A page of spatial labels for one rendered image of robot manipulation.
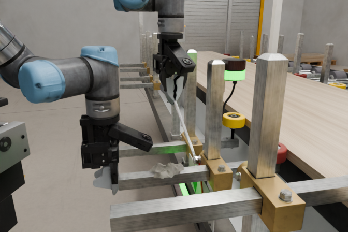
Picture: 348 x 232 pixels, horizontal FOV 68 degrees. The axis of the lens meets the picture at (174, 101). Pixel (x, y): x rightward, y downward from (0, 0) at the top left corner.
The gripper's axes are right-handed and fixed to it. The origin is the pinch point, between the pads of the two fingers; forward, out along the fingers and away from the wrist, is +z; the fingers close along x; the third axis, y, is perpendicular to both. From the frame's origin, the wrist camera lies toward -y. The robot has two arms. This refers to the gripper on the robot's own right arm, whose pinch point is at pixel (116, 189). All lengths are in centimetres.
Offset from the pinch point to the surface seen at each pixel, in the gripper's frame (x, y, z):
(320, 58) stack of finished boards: -651, -609, 50
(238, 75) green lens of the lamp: -0.9, -30.8, -28.3
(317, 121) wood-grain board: -15, -69, -9
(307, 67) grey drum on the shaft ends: -160, -176, -4
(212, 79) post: -2.1, -24.3, -27.2
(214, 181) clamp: 5.1, -23.7, -2.9
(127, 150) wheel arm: -23.5, -3.2, 1.1
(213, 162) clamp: -0.5, -25.3, -5.0
